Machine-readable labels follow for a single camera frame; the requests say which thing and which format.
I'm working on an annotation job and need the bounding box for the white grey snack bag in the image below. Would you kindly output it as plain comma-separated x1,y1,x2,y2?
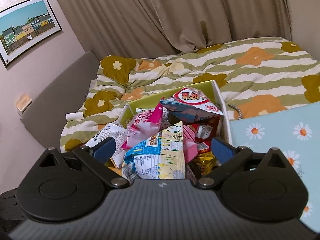
85,124,127,169

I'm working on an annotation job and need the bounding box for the pink striped snack bag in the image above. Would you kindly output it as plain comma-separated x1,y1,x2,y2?
183,124,208,163

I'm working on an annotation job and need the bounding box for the pink strawberry snack bag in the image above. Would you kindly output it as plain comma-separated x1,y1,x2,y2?
118,102,170,150

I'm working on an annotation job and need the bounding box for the red circle snack bag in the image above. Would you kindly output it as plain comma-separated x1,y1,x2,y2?
160,87,223,124

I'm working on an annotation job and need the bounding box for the blue yellow snack bag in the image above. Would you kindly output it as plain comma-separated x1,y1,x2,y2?
121,121,185,183

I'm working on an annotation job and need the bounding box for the gold snack bag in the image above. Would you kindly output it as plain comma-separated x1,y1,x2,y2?
188,152,216,179

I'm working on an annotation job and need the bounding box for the red orange snack bag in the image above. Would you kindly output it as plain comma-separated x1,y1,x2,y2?
189,117,220,153

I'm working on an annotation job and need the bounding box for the white paper roll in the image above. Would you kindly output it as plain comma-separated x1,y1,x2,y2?
65,112,84,121

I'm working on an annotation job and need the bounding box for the green cardboard box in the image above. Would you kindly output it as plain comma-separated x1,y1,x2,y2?
117,80,232,147

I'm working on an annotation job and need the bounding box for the grey upholstered headboard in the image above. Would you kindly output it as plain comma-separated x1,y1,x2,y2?
21,51,100,148

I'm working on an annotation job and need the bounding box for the light blue daisy tablecloth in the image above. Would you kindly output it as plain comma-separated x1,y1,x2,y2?
230,102,320,232

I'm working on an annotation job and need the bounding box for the floral striped duvet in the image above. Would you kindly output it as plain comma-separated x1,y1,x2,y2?
60,37,319,152

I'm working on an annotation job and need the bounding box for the beige curtain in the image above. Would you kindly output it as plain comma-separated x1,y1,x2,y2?
58,0,291,59

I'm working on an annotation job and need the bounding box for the framed houses picture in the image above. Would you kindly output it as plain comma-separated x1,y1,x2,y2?
1,0,62,67

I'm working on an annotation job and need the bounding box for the braided grey cable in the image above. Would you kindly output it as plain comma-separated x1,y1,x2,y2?
227,103,243,120

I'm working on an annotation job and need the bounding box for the small wall label card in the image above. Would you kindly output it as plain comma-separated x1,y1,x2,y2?
16,93,32,115

